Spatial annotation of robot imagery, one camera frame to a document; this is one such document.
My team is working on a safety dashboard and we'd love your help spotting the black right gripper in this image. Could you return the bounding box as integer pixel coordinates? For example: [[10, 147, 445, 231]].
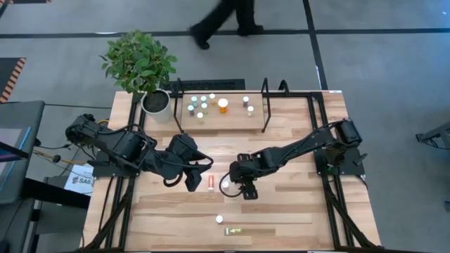
[[230, 150, 268, 201]]

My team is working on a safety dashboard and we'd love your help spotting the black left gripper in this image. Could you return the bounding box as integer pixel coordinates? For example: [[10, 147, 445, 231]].
[[160, 132, 214, 193]]

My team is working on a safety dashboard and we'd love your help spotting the green plant in white pot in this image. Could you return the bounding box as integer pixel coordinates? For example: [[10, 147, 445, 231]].
[[99, 29, 179, 124]]

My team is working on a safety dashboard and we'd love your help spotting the white printed paper sheet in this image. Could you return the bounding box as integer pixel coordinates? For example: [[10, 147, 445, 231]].
[[64, 163, 95, 197]]

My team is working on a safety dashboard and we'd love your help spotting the black furniture beam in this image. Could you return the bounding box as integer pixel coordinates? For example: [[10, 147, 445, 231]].
[[20, 177, 91, 209]]

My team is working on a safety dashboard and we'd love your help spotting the person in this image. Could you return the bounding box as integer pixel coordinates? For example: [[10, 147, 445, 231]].
[[189, 0, 265, 51]]

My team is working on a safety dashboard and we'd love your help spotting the grey desk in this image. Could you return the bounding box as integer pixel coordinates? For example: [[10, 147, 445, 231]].
[[0, 100, 46, 253]]

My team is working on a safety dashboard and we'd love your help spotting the grey laptop blue edge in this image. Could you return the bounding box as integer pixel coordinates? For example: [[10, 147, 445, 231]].
[[0, 126, 32, 205]]

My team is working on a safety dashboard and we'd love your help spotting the grey metal stand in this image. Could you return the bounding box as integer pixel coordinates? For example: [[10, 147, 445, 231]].
[[415, 121, 450, 150]]

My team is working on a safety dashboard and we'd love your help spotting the black mat orange striped edge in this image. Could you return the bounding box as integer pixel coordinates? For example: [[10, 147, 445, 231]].
[[0, 57, 27, 104]]

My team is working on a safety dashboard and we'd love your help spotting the wooden shelf black metal frame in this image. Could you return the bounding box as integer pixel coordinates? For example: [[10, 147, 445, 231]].
[[174, 77, 290, 134]]

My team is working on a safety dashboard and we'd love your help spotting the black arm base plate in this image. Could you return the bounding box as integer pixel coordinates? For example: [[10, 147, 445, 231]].
[[91, 150, 143, 178], [314, 147, 366, 176]]

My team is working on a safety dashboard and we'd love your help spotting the black aluminium table frame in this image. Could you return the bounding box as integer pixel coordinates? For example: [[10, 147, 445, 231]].
[[82, 90, 379, 252]]

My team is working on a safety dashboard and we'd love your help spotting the black cable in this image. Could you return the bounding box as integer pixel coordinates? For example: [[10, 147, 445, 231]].
[[33, 138, 106, 166]]

